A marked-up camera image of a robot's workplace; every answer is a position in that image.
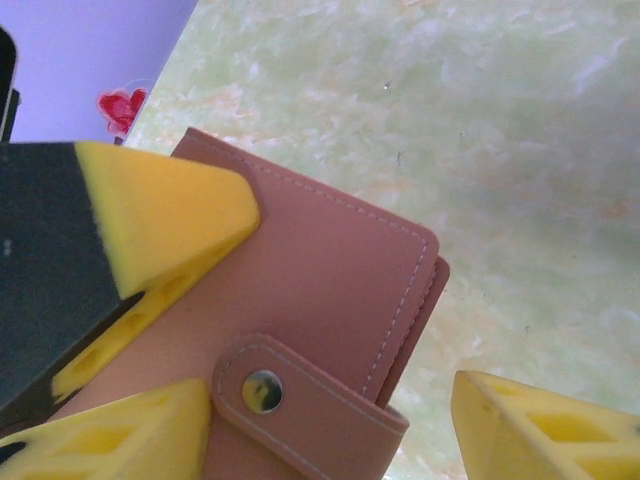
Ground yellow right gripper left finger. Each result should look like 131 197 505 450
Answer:
0 377 213 480

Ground pink leather card holder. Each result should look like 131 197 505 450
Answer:
49 127 451 480

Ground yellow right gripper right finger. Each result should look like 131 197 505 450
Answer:
451 369 640 480

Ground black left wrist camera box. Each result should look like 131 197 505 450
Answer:
0 27 22 142

